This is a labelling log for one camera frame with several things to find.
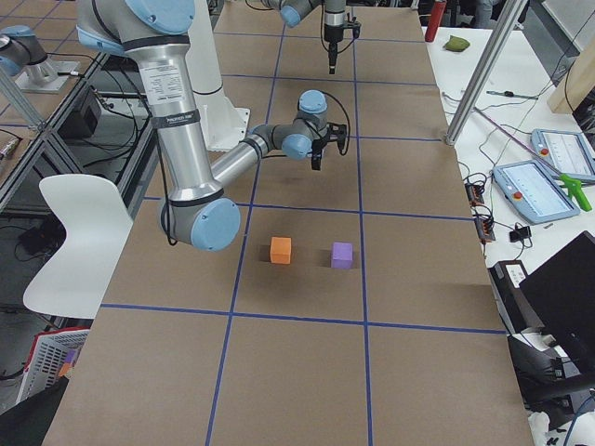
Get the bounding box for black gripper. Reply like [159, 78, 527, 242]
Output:
[311, 123, 347, 170]
[323, 11, 361, 74]

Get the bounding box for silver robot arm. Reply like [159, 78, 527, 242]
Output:
[261, 0, 361, 74]
[77, 1, 349, 252]

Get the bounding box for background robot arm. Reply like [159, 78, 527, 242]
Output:
[1, 25, 80, 94]

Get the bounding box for orange foam block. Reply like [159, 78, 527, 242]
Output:
[270, 236, 292, 265]

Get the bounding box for purple foam block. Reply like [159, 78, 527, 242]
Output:
[331, 242, 353, 269]

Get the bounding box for red bottle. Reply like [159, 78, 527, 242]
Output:
[424, 0, 447, 43]

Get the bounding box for green bean bag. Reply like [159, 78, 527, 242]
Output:
[443, 35, 470, 52]

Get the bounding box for near teach pendant tablet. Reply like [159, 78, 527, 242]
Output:
[493, 161, 580, 224]

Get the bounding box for teach pendant tablet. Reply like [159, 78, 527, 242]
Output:
[531, 129, 594, 181]
[493, 161, 580, 224]

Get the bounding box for white chair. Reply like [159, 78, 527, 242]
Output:
[23, 174, 133, 320]

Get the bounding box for far teach pendant tablet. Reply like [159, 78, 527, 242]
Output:
[531, 129, 594, 181]

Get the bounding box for black monitor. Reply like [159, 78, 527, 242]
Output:
[521, 230, 594, 373]

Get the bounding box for white plastic basket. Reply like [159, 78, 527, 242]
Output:
[16, 327, 90, 404]

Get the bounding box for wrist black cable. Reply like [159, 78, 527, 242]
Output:
[323, 91, 350, 157]

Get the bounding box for aluminium frame post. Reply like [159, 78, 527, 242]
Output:
[444, 0, 527, 146]

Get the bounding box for green handled reacher grabber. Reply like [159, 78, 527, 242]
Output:
[473, 107, 594, 212]

